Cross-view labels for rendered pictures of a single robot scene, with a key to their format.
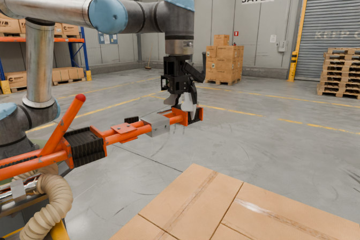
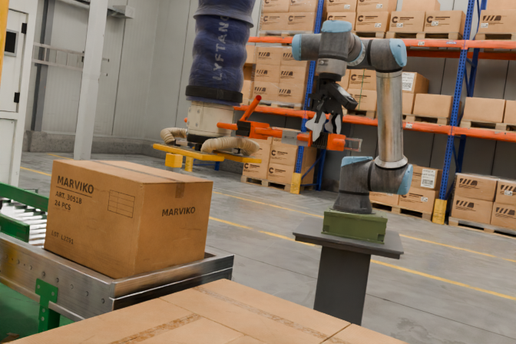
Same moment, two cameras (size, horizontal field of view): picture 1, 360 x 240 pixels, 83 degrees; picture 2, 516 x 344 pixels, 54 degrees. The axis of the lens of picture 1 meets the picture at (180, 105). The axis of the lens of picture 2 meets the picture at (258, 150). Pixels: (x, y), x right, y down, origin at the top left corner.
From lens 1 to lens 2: 1.65 m
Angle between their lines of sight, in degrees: 88
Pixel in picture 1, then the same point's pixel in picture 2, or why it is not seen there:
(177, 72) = (318, 90)
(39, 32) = (378, 79)
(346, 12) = not seen: outside the picture
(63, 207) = (213, 141)
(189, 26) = (324, 46)
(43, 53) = (382, 102)
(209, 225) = not seen: outside the picture
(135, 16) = (310, 44)
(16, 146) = (348, 197)
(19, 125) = (358, 177)
